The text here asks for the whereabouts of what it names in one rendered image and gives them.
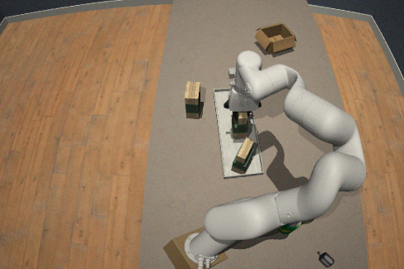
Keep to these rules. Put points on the green and yellow drink can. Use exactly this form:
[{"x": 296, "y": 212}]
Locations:
[{"x": 288, "y": 228}]

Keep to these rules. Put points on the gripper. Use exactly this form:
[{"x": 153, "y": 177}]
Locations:
[{"x": 240, "y": 103}]

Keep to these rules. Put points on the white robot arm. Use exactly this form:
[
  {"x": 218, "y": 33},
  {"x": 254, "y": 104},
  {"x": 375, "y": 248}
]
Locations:
[{"x": 335, "y": 171}]

